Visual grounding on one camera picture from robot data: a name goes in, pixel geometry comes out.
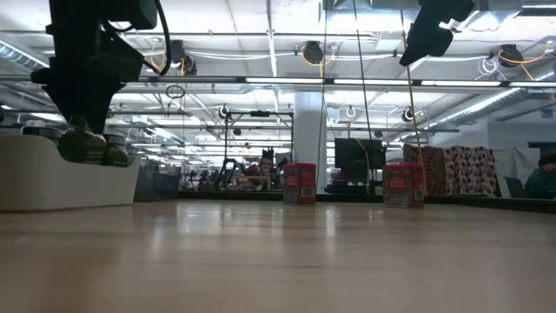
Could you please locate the horizontal bar with light strip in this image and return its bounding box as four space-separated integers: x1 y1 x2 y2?
0 74 556 88

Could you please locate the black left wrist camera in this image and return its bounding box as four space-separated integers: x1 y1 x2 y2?
108 0 159 31

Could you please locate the red-lidded spice tin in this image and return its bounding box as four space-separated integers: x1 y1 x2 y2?
282 162 317 206
382 163 426 209

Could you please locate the black background monitor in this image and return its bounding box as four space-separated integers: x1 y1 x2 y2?
334 137 387 195

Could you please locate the white hanging sheet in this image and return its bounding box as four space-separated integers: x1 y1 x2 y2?
494 145 532 197

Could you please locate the thin black hanging cable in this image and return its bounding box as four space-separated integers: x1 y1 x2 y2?
316 0 328 192

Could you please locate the black aluminium table frame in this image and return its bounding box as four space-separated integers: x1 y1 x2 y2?
177 189 556 215

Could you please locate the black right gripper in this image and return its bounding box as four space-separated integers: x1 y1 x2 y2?
399 0 476 68

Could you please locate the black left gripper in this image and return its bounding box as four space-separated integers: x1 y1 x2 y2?
30 0 145 135

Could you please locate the black ceiling cable reel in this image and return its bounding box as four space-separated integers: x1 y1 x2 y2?
301 39 325 65
167 38 197 76
498 43 525 69

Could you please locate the white plastic bin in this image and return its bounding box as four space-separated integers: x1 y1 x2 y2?
0 133 142 213

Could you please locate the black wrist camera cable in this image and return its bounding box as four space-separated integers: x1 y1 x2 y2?
103 0 173 77

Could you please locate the yellow hanging cable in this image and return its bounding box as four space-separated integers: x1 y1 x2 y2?
398 0 430 197

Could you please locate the black office chair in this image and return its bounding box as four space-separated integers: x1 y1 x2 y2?
506 176 526 199

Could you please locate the black background rig frame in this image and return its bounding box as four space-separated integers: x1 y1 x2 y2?
222 109 295 192

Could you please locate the person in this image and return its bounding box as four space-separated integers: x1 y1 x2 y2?
523 152 556 200
255 147 280 184

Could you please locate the red patterned hanging cloth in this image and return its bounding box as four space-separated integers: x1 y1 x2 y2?
402 143 499 197

